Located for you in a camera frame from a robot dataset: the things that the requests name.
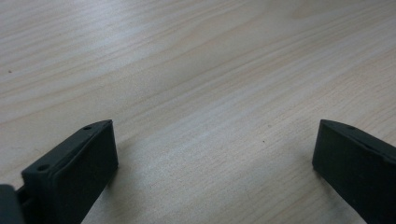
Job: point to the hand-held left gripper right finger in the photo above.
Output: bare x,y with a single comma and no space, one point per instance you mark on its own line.
358,168

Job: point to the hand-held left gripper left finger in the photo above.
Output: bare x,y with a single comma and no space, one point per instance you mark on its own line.
74,174

